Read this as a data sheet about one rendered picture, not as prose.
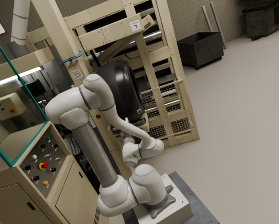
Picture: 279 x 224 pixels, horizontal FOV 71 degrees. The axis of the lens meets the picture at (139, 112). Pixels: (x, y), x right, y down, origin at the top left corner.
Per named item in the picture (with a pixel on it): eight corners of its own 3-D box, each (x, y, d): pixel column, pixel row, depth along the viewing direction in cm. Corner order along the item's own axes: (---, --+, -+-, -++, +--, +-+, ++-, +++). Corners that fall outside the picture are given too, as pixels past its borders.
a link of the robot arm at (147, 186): (171, 197, 115) (159, 170, 106) (143, 212, 112) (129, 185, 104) (161, 180, 129) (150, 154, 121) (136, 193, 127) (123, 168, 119)
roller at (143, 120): (113, 132, 195) (111, 132, 191) (112, 128, 196) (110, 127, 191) (146, 122, 190) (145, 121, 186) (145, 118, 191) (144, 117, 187)
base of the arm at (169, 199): (182, 196, 119) (179, 190, 117) (153, 220, 112) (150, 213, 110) (165, 181, 135) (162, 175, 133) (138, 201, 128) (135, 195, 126)
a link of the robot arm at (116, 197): (142, 210, 111) (106, 229, 108) (135, 193, 126) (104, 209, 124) (79, 86, 88) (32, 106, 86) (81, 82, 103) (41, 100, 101)
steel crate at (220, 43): (202, 55, 607) (197, 32, 576) (226, 58, 515) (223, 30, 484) (178, 66, 592) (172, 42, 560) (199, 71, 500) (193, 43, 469)
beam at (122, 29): (85, 52, 189) (78, 36, 182) (90, 48, 212) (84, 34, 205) (144, 30, 181) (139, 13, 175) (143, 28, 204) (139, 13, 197)
